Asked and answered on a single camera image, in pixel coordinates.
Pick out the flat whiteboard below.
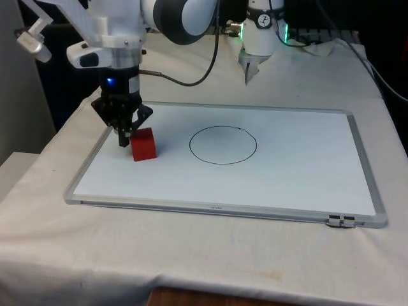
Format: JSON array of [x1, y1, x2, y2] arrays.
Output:
[[64, 101, 389, 230]]

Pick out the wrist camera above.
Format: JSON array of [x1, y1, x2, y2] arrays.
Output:
[[15, 27, 52, 64]]

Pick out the black cable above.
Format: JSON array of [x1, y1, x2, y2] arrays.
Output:
[[334, 37, 408, 103], [139, 0, 222, 87]]

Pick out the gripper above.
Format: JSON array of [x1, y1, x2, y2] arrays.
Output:
[[91, 65, 154, 148]]

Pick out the red cube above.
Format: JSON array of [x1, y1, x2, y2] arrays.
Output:
[[130, 127, 159, 163]]

